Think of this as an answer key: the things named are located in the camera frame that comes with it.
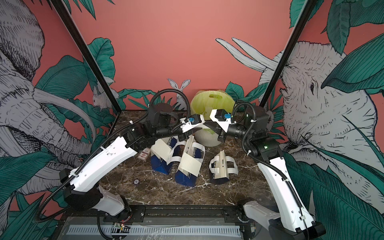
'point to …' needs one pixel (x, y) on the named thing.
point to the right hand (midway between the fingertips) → (203, 120)
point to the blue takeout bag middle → (194, 155)
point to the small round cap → (136, 181)
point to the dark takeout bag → (220, 167)
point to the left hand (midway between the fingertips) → (199, 120)
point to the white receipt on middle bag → (189, 164)
